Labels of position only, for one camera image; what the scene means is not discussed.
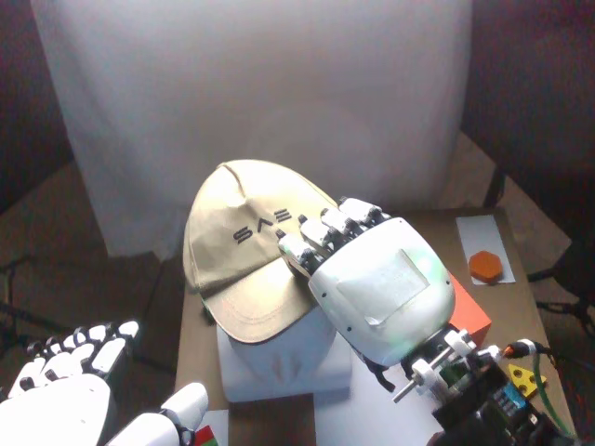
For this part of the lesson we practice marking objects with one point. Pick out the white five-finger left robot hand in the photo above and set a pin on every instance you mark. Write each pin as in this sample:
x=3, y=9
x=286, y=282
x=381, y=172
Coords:
x=60, y=409

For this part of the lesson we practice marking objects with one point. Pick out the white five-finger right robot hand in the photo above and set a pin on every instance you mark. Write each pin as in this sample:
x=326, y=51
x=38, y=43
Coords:
x=386, y=297

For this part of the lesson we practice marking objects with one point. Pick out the beige baseball cap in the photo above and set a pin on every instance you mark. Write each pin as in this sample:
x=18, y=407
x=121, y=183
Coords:
x=232, y=260

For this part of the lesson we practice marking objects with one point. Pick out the white foam head stand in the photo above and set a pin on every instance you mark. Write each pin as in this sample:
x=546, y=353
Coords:
x=288, y=367

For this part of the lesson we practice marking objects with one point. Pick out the orange box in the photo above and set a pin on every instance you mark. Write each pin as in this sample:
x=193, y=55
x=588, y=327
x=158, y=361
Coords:
x=472, y=316

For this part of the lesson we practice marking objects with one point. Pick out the orange hexagon block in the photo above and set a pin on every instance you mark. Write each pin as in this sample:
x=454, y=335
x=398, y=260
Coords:
x=485, y=266

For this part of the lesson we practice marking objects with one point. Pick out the large white paper sheet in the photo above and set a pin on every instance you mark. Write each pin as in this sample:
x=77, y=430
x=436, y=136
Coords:
x=367, y=413

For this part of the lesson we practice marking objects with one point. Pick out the red and green block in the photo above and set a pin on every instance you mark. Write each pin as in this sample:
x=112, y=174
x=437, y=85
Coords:
x=205, y=437

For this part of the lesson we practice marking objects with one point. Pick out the black stand leg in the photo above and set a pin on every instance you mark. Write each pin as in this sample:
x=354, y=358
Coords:
x=495, y=188

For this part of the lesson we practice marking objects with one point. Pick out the yellow triangle block with holes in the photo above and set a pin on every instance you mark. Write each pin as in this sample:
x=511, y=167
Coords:
x=520, y=374

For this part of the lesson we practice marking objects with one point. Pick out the white backdrop sheet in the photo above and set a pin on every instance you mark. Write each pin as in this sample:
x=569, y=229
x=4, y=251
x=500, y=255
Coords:
x=255, y=93

